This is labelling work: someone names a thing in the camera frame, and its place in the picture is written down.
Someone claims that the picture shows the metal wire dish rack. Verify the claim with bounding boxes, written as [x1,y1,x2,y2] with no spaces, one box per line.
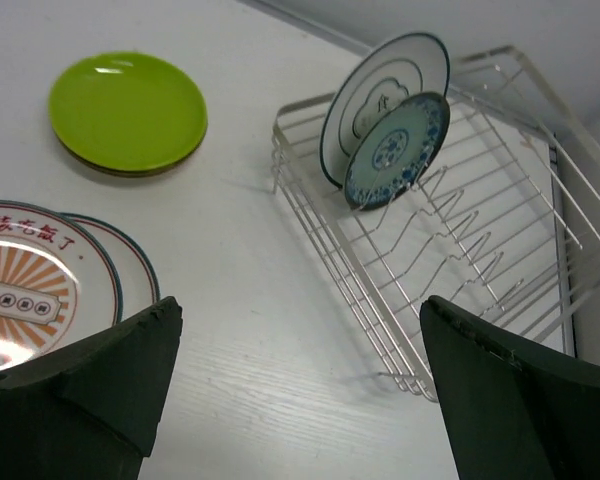
[272,45,600,400]

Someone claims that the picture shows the dark brown patterned plate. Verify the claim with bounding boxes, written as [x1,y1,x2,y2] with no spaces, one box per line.
[54,135,199,178]

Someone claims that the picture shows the white plate green ring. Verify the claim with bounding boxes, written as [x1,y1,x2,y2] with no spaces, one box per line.
[319,32,451,190]

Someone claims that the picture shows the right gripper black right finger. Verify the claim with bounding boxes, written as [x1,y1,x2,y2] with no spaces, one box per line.
[420,296,600,479]

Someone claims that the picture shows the lime green plate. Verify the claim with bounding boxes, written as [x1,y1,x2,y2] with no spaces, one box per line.
[48,51,208,171]

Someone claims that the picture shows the blue floral patterned plate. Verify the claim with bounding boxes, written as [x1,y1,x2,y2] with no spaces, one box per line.
[343,92,450,211]

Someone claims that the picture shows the white plate orange sunburst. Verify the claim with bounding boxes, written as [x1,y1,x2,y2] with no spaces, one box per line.
[0,200,123,371]

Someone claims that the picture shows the white plate red characters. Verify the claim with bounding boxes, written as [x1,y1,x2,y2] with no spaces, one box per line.
[64,213,161,320]

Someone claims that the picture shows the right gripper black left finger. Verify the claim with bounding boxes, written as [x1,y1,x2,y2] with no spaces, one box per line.
[0,297,183,479]

